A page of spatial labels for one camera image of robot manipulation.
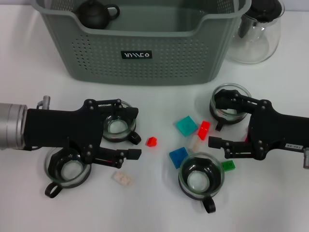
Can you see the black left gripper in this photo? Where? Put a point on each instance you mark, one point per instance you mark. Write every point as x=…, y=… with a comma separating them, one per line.
x=60, y=128

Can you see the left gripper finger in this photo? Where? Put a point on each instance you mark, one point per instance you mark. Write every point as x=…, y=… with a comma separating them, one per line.
x=134, y=154

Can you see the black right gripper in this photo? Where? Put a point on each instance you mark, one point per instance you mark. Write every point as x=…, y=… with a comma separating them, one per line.
x=277, y=130

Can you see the glass teacup black sleeve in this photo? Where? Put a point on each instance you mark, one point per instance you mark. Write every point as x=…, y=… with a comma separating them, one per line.
x=200, y=180
x=70, y=172
x=118, y=126
x=231, y=119

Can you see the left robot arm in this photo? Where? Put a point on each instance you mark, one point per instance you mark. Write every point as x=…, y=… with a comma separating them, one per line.
x=12, y=125

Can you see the grey-green perforated storage bin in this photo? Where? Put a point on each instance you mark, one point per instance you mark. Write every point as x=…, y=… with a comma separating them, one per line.
x=144, y=70

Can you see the orange-red long toy brick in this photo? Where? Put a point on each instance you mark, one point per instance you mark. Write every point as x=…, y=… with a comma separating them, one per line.
x=204, y=130

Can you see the small red sloped brick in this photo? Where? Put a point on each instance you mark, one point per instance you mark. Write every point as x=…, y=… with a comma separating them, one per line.
x=151, y=142

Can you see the translucent white toy brick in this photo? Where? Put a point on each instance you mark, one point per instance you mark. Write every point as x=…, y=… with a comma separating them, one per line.
x=194, y=142
x=122, y=178

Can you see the teal square toy brick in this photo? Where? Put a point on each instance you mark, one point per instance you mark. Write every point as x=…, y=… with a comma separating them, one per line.
x=186, y=126

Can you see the blue square toy brick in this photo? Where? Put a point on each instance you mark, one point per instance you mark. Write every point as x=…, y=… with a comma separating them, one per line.
x=177, y=155

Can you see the green toy brick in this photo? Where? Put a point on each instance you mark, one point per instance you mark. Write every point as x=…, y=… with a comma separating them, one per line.
x=229, y=166

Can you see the glass carafe black lid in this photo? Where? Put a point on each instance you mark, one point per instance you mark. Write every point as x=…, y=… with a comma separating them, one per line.
x=253, y=48

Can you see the black clay teapot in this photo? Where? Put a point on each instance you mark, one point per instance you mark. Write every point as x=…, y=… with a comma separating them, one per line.
x=93, y=15

